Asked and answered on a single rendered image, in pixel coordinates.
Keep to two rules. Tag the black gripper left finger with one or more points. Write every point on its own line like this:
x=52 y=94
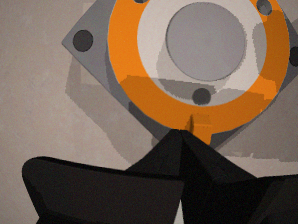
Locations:
x=148 y=192

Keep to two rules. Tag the orange round plate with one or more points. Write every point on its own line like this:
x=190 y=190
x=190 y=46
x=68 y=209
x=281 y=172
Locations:
x=144 y=69

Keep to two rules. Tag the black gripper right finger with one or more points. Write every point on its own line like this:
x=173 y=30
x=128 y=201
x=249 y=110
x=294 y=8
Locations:
x=217 y=191

